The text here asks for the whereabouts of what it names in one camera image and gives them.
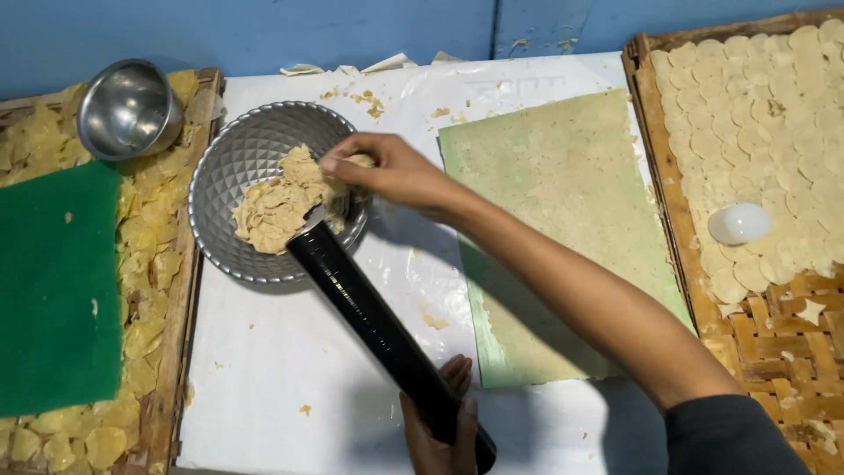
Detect person's left hand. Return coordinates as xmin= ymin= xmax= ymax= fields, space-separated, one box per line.
xmin=398 ymin=354 xmax=480 ymax=475

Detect person's right hand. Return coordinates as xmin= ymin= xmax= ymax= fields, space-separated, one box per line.
xmin=318 ymin=132 xmax=464 ymax=223

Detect heap of beige dough scraps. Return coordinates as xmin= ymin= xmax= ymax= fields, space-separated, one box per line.
xmin=231 ymin=144 xmax=377 ymax=256

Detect black rolling pin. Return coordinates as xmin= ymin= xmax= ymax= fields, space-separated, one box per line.
xmin=286 ymin=220 xmax=498 ymax=475

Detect torn white paper scraps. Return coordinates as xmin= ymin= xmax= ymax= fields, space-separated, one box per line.
xmin=279 ymin=50 xmax=466 ymax=77

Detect silver faceted metal bowl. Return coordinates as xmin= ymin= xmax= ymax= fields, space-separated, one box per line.
xmin=188 ymin=100 xmax=372 ymax=285

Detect white plastic table sheet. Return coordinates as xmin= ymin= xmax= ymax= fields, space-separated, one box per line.
xmin=170 ymin=51 xmax=673 ymax=475

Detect green rolled dough sheet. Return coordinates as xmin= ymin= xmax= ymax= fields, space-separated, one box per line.
xmin=438 ymin=88 xmax=697 ymax=390

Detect pile of yellow dried chips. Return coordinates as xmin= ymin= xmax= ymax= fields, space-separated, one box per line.
xmin=0 ymin=69 xmax=200 ymax=475

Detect small plain steel bowl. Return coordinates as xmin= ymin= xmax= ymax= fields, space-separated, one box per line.
xmin=76 ymin=58 xmax=185 ymax=162

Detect dark grey sleeve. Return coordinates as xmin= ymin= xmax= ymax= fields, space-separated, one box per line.
xmin=665 ymin=394 xmax=813 ymax=475

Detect green plastic mat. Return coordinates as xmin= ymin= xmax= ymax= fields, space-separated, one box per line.
xmin=0 ymin=160 xmax=124 ymax=418

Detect white light bulb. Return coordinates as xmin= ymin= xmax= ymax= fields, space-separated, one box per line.
xmin=707 ymin=202 xmax=773 ymax=246

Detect woven bamboo tray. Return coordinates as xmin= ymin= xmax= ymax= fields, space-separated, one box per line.
xmin=621 ymin=8 xmax=844 ymax=475

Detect star-shaped dough scrap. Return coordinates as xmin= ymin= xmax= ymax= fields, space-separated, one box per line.
xmin=795 ymin=297 xmax=828 ymax=327

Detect layer of round dough discs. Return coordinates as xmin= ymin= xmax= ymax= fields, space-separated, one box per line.
xmin=649 ymin=18 xmax=844 ymax=306

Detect bamboo tray with wooden frame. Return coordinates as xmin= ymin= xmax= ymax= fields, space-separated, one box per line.
xmin=0 ymin=66 xmax=226 ymax=475

